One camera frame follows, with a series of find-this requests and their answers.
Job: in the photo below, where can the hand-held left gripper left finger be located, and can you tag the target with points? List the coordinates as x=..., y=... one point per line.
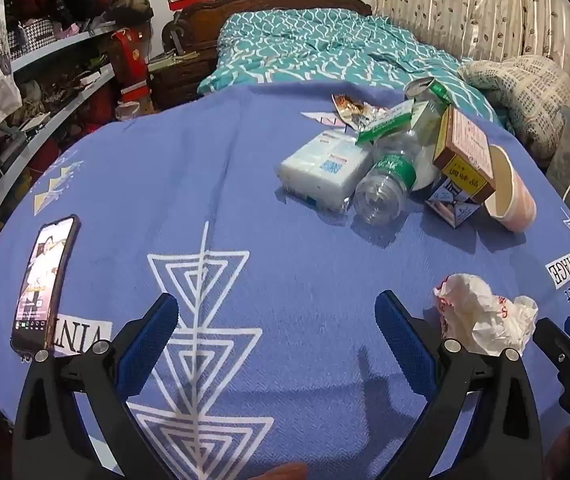
x=147, y=340

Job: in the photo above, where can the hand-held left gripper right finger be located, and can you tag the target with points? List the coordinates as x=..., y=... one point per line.
x=405, y=340

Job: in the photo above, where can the white plastic bag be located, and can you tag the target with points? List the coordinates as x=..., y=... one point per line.
x=475, y=310

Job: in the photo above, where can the dark blue milk carton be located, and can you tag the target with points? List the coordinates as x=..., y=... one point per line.
x=455, y=205

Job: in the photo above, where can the clear plastic bottle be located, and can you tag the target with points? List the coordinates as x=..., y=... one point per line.
x=385, y=185

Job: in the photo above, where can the pink paper cup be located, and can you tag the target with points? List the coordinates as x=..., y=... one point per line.
x=510, y=185

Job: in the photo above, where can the white tissue pack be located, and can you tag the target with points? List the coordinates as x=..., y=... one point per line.
x=320, y=165

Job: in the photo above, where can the brown cardboard box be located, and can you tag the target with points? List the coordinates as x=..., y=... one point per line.
x=465, y=150

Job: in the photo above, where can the pale plastic packet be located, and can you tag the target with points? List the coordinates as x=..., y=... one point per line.
x=427, y=125

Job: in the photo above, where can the green and white box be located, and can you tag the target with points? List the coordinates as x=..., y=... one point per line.
x=385, y=122

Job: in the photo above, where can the snack wrapper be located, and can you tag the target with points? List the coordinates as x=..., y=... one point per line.
x=352, y=107

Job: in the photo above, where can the green drink can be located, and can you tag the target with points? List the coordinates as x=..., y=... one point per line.
x=425, y=87

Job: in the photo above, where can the person's left hand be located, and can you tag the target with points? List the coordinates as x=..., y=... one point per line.
x=287, y=472

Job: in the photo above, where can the black smartphone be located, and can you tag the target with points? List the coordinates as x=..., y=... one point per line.
x=42, y=285

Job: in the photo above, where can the blue printed blanket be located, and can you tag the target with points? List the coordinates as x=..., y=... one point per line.
x=215, y=185

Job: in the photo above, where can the white plastic jar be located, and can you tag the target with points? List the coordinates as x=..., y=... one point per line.
x=127, y=111

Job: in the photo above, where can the patterned beige pillow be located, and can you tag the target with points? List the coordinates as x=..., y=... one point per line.
x=525, y=90

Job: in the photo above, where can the wooden nightstand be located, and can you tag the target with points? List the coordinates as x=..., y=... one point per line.
x=180, y=80

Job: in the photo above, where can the red gift box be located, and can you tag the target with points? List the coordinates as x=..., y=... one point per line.
x=130, y=65

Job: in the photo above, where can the teal patterned duvet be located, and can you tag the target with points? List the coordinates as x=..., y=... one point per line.
x=315, y=50

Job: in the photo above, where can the grey shelf unit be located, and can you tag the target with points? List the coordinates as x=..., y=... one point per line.
x=60, y=45

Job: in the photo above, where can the houndstooth bag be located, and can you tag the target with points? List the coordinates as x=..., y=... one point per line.
x=30, y=34

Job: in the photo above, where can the camouflage handbag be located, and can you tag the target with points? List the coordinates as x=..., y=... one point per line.
x=130, y=5

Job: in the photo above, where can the beige leaf-print curtain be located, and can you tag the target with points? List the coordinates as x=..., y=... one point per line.
x=465, y=5

